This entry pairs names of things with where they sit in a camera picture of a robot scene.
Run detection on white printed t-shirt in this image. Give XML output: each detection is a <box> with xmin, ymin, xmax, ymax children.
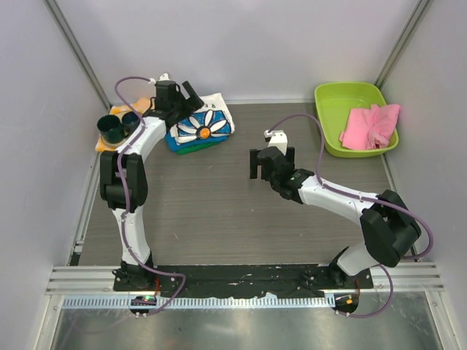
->
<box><xmin>167</xmin><ymin>93</ymin><xmax>236</xmax><ymax>144</ymax></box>

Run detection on green plastic basin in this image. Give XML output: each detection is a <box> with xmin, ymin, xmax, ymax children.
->
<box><xmin>314</xmin><ymin>82</ymin><xmax>398</xmax><ymax>158</ymax></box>

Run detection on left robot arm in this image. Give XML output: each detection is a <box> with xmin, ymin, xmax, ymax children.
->
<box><xmin>97</xmin><ymin>79</ymin><xmax>204</xmax><ymax>292</ymax></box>

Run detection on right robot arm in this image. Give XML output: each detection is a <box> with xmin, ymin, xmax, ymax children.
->
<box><xmin>250</xmin><ymin>147</ymin><xmax>421</xmax><ymax>288</ymax></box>

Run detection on orange checkered cloth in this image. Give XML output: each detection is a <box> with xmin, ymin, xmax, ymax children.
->
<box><xmin>95</xmin><ymin>97</ymin><xmax>151</xmax><ymax>152</ymax></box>

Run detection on folded blue t-shirt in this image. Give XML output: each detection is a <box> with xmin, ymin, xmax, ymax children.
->
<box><xmin>165</xmin><ymin>135</ymin><xmax>217</xmax><ymax>152</ymax></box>

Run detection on dark blue mug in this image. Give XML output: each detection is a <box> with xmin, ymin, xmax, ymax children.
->
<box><xmin>121</xmin><ymin>112</ymin><xmax>140</xmax><ymax>135</ymax></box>

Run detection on folded green t-shirt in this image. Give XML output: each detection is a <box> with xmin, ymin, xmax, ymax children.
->
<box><xmin>175</xmin><ymin>142</ymin><xmax>217</xmax><ymax>155</ymax></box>

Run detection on dark green mug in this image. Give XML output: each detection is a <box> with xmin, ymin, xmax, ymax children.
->
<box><xmin>96</xmin><ymin>114</ymin><xmax>126</xmax><ymax>144</ymax></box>

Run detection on beige ceramic plate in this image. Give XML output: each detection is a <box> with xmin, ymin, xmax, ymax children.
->
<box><xmin>99</xmin><ymin>134</ymin><xmax>128</xmax><ymax>148</ymax></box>

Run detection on pink t-shirt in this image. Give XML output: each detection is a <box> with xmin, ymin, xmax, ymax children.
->
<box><xmin>339</xmin><ymin>104</ymin><xmax>401</xmax><ymax>150</ymax></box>

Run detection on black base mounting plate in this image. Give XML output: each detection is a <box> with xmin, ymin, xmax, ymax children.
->
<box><xmin>112</xmin><ymin>264</ymin><xmax>374</xmax><ymax>299</ymax></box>

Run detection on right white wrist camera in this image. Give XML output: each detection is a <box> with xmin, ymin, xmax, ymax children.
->
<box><xmin>263</xmin><ymin>130</ymin><xmax>287</xmax><ymax>155</ymax></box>

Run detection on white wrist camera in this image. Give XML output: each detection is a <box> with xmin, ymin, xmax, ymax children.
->
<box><xmin>263</xmin><ymin>130</ymin><xmax>287</xmax><ymax>155</ymax></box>
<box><xmin>148</xmin><ymin>72</ymin><xmax>170</xmax><ymax>85</ymax></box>

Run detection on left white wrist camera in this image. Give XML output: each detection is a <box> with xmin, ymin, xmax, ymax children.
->
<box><xmin>148</xmin><ymin>72</ymin><xmax>170</xmax><ymax>85</ymax></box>

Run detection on white slotted cable duct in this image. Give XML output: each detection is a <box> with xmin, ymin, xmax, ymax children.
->
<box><xmin>62</xmin><ymin>294</ymin><xmax>335</xmax><ymax>312</ymax></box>

